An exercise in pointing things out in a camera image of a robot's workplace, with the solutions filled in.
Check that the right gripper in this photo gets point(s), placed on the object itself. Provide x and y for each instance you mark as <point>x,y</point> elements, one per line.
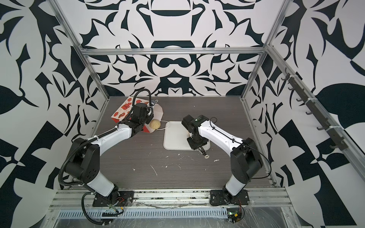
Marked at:
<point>194,146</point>

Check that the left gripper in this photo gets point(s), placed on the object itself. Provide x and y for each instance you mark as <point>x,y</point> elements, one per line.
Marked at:
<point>149,117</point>

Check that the white steamed bun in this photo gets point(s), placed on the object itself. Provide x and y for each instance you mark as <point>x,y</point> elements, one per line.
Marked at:
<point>155,124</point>

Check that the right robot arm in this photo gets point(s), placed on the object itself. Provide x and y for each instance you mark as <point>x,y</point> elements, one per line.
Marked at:
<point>245,158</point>

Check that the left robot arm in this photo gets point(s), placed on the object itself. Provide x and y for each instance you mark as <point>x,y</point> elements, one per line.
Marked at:
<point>82,164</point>

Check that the white plastic tray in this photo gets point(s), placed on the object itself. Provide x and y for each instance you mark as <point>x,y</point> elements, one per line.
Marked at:
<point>175,137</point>

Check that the small green circuit board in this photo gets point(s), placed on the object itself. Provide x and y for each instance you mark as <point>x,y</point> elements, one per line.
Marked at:
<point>235,216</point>

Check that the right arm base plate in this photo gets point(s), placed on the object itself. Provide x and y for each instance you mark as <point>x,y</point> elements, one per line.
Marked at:
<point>223,197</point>

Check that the white slotted cable duct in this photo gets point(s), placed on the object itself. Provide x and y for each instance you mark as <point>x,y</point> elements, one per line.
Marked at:
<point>217,213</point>

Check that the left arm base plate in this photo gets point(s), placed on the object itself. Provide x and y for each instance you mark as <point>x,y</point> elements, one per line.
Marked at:
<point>117,199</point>

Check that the grey wall hook rail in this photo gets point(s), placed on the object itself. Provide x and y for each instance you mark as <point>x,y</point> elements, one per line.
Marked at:
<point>317,110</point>

